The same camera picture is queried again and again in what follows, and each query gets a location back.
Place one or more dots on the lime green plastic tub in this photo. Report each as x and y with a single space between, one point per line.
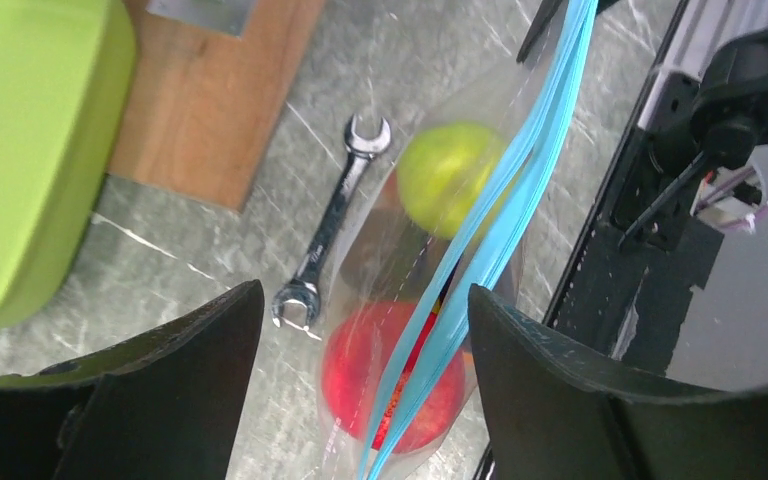
65 73

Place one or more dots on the clear zip top bag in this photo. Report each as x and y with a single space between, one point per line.
397 366

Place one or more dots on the metal stand base plate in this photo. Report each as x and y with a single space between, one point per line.
202 13

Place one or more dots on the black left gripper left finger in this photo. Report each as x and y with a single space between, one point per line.
165 404

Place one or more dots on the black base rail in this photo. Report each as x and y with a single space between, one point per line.
628 304

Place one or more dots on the chrome combination wrench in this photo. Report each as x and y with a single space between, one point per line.
302 289

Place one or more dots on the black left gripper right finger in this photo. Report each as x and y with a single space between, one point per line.
557 409

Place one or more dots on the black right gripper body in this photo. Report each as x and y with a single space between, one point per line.
719 127

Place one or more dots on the wooden board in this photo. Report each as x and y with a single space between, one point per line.
204 103

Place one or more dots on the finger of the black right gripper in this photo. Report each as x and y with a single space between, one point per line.
545 15

